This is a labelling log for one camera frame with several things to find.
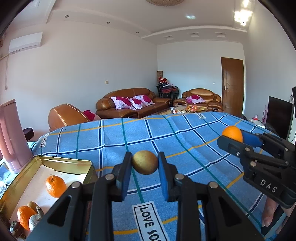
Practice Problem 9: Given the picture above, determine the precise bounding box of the black flat television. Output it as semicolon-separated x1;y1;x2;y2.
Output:
265;96;294;142

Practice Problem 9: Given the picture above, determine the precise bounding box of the round gold ceiling lamp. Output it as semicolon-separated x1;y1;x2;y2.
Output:
146;0;185;6

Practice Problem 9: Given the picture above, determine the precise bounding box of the red floral white pillow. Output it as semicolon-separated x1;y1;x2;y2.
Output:
186;95;206;105
128;94;155;109
111;96;137;110

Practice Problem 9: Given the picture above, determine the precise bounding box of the person's right hand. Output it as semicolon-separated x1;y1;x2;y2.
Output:
261;194;282;228

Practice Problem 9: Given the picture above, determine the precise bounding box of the coffee table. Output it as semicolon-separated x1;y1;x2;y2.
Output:
153;105;208;115

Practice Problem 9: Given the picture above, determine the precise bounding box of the black chair back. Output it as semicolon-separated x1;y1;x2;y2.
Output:
22;128;35;142

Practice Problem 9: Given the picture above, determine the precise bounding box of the purple turnip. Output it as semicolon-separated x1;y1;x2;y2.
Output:
28;206;45;232

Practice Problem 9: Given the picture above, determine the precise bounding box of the large mandarin orange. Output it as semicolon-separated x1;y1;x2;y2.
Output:
46;175;67;198

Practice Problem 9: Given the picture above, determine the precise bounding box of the dark brown water chestnut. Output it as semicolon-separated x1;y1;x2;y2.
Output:
10;221;26;239

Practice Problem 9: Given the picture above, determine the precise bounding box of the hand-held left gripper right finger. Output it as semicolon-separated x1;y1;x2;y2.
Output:
158;152;264;241

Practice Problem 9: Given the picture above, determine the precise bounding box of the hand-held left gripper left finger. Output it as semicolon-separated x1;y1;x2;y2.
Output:
28;152;133;241

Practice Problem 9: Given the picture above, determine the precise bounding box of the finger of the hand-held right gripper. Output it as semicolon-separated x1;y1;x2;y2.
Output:
217;136;289;172
242;131;296;163

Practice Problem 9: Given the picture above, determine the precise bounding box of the brown leather sofa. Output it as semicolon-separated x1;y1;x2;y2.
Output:
96;88;173;118

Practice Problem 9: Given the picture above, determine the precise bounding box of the white air conditioner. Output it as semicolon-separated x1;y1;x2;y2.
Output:
9;32;43;54

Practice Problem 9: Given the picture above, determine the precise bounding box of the brown leather armchair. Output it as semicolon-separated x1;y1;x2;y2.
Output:
48;103;101;132
173;88;223;113

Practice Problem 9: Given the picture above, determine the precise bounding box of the pink electric kettle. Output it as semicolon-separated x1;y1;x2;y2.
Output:
0;99;33;174

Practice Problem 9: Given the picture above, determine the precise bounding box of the blue plaid cloth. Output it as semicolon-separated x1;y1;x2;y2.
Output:
0;112;289;241

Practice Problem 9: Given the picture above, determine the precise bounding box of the brown wooden door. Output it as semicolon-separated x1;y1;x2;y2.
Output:
221;57;245;117

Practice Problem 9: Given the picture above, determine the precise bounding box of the stack of dark chairs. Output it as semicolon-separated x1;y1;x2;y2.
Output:
157;83;179;100

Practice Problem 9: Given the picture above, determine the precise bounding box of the gold rectangular tin box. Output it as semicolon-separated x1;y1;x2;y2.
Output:
0;156;99;232

